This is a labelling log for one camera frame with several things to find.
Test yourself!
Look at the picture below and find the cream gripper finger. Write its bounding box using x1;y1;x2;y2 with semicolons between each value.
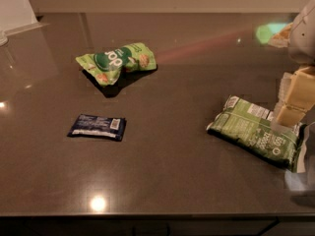
278;73;291;102
275;66;315;127

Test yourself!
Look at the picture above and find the blue rxbar blueberry wrapper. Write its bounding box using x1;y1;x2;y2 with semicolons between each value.
68;114;126;142

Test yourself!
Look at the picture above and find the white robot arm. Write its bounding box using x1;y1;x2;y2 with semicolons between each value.
274;0;315;127

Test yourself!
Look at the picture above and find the dark green snack bag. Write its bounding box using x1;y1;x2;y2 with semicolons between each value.
207;95;308;173

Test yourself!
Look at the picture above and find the green rice chip bag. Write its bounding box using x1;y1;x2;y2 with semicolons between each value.
76;42;157;87

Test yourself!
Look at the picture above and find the white corner object at left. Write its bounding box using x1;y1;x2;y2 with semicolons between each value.
0;0;46;46

